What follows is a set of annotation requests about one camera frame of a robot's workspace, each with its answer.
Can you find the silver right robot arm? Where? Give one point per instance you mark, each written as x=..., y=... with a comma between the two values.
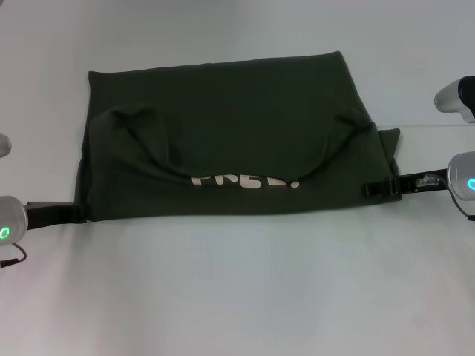
x=464, y=183

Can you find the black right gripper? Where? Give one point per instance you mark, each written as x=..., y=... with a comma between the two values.
x=419, y=181

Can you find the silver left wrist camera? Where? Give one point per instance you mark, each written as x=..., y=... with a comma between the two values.
x=4, y=145

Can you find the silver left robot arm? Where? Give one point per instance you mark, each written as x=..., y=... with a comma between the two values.
x=11, y=222

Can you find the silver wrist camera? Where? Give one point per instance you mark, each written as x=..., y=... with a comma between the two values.
x=454, y=98
x=4, y=145

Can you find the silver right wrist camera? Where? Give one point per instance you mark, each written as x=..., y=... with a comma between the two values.
x=454, y=98

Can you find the dark green shirt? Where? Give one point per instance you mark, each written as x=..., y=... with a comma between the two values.
x=237, y=122

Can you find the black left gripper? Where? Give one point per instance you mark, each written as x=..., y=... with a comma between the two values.
x=52, y=214

